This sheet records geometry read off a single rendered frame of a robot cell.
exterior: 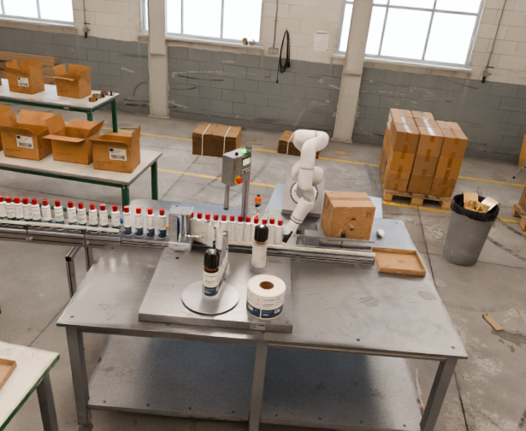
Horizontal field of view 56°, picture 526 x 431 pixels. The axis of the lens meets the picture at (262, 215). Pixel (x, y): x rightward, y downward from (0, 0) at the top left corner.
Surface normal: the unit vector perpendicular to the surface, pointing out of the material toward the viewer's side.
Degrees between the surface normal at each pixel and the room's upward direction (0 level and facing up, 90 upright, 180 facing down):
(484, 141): 90
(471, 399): 0
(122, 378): 0
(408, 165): 89
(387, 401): 1
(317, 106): 90
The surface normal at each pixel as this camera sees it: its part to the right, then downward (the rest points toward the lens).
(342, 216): 0.13, 0.46
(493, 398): 0.07, -0.89
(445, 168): -0.20, 0.44
